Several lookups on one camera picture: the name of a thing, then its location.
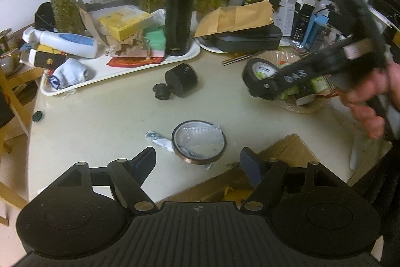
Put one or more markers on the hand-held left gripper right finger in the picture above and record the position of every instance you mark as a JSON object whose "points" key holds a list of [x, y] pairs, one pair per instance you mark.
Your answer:
{"points": [[250, 167]]}

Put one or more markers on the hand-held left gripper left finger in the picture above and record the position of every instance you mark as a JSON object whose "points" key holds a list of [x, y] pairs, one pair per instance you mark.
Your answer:
{"points": [[145, 160]]}

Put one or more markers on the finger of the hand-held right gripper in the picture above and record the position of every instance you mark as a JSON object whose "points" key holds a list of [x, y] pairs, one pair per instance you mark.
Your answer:
{"points": [[293, 74]]}

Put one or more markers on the yellow dog-shaped toy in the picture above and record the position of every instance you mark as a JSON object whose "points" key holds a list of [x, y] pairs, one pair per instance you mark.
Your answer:
{"points": [[234, 195]]}

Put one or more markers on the brown cardboard box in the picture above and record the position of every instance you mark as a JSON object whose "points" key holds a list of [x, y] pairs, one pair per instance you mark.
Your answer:
{"points": [[287, 146]]}

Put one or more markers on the black tape roll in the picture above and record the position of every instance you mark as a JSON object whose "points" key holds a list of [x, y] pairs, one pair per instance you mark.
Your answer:
{"points": [[250, 73]]}

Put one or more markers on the thin brown tape roll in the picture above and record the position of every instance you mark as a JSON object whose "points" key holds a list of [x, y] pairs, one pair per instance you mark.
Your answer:
{"points": [[190, 159]]}

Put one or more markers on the black cylinder with knob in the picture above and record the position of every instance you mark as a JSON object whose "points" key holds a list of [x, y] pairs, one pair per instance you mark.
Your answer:
{"points": [[181, 79]]}

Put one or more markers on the person's right hand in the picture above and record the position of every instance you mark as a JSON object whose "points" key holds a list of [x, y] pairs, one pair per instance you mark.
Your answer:
{"points": [[372, 117]]}

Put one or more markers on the green white wipe packet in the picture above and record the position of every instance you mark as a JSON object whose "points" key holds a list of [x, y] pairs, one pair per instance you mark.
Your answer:
{"points": [[318, 84]]}

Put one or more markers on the small white box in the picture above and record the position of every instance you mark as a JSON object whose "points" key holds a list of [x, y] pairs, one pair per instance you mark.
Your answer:
{"points": [[304, 100]]}

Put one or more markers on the woven basket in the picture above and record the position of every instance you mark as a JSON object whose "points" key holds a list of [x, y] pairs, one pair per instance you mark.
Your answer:
{"points": [[297, 109]]}

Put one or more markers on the blue carton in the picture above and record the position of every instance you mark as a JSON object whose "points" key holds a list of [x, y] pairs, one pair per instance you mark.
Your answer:
{"points": [[314, 32]]}

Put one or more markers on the black carton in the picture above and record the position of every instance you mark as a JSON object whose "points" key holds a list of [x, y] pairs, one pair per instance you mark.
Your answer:
{"points": [[301, 23]]}

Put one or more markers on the clear plastic bag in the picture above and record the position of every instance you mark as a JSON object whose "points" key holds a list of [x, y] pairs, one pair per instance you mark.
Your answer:
{"points": [[203, 142]]}

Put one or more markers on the black hard case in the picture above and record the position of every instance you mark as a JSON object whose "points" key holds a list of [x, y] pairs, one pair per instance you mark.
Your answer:
{"points": [[250, 40]]}

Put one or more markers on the white carton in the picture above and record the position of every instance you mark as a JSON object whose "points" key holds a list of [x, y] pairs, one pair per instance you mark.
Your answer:
{"points": [[286, 15]]}

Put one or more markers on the brown paper envelope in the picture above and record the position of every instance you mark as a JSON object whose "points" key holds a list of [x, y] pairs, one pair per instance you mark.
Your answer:
{"points": [[237, 18]]}

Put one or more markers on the white plate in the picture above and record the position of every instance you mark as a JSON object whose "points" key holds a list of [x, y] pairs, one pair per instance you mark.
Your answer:
{"points": [[212, 47]]}

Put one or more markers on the white tray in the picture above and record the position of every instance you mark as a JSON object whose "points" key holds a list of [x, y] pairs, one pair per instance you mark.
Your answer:
{"points": [[103, 74]]}

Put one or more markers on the red paper packet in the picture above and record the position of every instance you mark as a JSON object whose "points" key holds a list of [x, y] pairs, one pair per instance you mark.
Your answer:
{"points": [[134, 61]]}

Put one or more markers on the white and blue sock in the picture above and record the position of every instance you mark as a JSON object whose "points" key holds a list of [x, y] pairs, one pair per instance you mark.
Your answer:
{"points": [[72, 71]]}

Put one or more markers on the crumpled brown paper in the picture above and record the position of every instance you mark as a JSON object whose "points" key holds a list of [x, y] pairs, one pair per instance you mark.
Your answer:
{"points": [[125, 46]]}

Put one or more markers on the small black round cap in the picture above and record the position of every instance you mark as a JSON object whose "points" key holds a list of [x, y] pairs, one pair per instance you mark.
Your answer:
{"points": [[38, 116]]}

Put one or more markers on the mint green pack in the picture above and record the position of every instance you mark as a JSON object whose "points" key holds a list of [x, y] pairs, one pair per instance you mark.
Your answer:
{"points": [[154, 38]]}

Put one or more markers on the black thermos bottle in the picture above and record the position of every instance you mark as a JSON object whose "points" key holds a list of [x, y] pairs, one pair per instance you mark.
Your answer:
{"points": [[178, 20]]}

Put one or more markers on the yellow box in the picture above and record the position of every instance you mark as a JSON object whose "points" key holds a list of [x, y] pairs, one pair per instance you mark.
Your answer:
{"points": [[125, 23]]}

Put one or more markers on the black box with gold emblem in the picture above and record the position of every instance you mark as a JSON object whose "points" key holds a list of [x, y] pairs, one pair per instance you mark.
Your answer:
{"points": [[47, 62]]}

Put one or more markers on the white bottle with blue label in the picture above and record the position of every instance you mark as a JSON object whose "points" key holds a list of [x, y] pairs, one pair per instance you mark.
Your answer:
{"points": [[68, 43]]}

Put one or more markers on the person's dark clothing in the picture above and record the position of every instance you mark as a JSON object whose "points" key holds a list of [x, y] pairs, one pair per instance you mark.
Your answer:
{"points": [[384, 207]]}

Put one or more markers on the wooden chair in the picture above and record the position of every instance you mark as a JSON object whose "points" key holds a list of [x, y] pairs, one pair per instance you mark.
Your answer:
{"points": [[12, 98]]}

